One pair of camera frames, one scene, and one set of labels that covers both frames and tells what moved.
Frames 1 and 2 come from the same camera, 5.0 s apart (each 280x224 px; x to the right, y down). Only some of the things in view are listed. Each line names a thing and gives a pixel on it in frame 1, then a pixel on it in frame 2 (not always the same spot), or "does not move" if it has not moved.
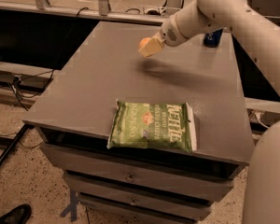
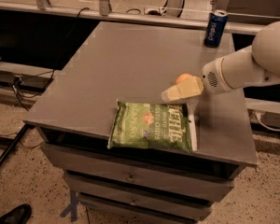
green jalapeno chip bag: (170, 126) does not move
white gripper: (168, 33) to (211, 77)
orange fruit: (143, 42) to (183, 77)
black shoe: (19, 215) does not move
